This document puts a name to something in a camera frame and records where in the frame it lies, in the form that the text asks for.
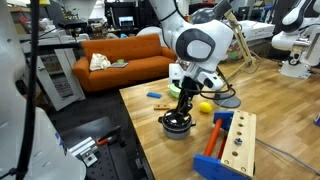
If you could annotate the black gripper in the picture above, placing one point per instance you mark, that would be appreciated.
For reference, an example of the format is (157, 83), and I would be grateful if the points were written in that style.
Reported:
(190, 87)

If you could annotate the black round pot lid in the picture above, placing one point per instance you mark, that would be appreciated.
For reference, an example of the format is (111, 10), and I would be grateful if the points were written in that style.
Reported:
(176, 120)

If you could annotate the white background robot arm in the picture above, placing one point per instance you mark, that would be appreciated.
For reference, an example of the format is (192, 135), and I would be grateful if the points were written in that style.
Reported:
(293, 40)

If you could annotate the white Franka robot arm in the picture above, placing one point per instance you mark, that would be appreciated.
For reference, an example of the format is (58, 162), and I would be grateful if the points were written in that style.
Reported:
(200, 46)

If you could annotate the light green bowl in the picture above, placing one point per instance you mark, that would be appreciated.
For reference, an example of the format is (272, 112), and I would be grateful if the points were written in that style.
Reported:
(173, 91)

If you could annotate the yellow lemon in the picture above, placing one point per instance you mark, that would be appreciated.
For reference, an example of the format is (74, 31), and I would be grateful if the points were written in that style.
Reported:
(205, 107)

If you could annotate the small wooden block two holes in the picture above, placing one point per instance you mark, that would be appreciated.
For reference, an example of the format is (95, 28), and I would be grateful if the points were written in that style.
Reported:
(161, 107)

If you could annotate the blue toy building brick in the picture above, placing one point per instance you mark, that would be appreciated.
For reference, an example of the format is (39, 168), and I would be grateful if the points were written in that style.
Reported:
(154, 95)

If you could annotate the wooden rack blue ends orange rods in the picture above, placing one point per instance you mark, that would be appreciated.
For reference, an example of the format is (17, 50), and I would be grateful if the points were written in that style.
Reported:
(240, 143)

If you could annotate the flat grey book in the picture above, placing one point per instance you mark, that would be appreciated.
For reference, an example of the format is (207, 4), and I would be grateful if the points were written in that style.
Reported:
(118, 65)

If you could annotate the small green object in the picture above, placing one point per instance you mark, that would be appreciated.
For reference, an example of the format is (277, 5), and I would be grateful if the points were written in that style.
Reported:
(120, 61)

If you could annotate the orange sofa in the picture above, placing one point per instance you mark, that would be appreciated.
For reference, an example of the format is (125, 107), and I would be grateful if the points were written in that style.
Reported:
(110, 78)

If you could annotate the black breadboard cart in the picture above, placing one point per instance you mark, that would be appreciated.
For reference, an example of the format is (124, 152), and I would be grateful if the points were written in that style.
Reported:
(113, 166)

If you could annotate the cream cloth bag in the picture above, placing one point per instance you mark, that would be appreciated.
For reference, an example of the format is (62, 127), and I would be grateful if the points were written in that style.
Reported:
(99, 62)

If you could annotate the small background monitor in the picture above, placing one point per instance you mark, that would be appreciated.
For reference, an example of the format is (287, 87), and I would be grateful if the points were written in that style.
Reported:
(126, 21)

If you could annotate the grey white equipment rack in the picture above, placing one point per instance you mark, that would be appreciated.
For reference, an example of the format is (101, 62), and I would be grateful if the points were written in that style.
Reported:
(66, 83)

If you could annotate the blue white bottle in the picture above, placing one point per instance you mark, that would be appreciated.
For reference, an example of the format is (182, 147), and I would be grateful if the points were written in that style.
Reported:
(317, 120)

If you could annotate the white blurry foreground housing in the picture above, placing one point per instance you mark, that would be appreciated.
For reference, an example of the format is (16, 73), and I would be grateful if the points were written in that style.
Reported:
(43, 150)

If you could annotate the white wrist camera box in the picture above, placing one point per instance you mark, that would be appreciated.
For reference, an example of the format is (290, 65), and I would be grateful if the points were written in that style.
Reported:
(175, 73)

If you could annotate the aluminium bracket pieces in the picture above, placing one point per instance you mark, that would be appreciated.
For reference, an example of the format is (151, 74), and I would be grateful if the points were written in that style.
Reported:
(85, 150)

